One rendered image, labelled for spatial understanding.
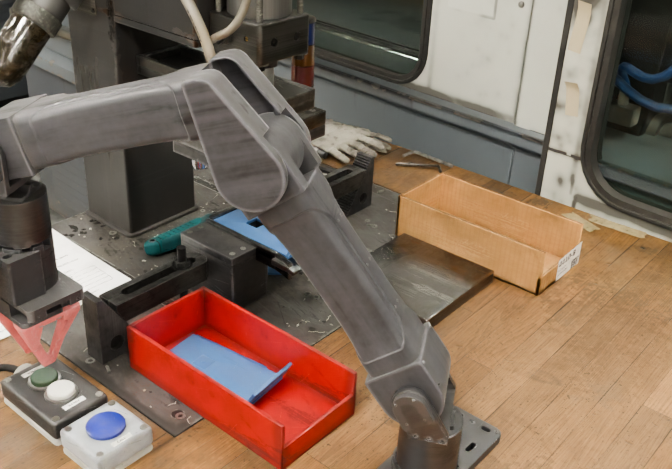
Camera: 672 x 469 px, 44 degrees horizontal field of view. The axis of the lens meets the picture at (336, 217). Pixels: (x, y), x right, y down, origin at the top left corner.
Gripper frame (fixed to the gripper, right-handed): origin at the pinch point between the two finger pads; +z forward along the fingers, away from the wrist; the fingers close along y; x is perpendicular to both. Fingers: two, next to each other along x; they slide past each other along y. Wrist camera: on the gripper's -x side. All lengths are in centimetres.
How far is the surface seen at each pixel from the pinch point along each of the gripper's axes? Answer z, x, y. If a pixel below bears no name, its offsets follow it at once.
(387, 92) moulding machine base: 1, 96, -25
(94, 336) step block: 3.2, 7.9, -1.7
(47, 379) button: 3.0, -0.3, 1.3
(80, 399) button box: 3.7, 0.7, 5.9
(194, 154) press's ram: -14.5, 25.4, -3.1
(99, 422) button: 2.9, -0.5, 11.0
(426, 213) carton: 1, 58, 11
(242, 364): 5.8, 18.7, 12.2
